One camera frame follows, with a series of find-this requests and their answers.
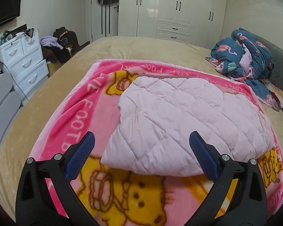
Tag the orange white folded cloth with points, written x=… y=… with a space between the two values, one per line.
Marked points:
x=275 y=97

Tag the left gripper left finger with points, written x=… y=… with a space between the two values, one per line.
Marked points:
x=34 y=205

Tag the dark clothes pile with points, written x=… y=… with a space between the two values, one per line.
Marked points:
x=67 y=39

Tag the pink quilted jacket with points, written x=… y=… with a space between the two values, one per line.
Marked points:
x=157 y=116

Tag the grey padded headboard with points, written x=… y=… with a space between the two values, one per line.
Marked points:
x=276 y=76

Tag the white plastic drawer unit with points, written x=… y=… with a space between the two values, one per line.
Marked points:
x=22 y=58

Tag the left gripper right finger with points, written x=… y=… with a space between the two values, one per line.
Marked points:
x=238 y=195

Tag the white door with stripes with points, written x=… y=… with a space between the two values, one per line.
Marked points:
x=101 y=21

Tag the beige bed cover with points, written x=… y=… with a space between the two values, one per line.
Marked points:
x=29 y=124

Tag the pink cartoon fleece blanket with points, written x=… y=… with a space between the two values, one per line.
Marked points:
x=119 y=197

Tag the white glossy wardrobe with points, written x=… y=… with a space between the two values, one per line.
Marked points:
x=196 y=22

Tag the lilac garment on pile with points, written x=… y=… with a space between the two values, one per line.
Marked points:
x=50 y=41

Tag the blue flamingo duvet pile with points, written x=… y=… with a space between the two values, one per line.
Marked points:
x=242 y=58

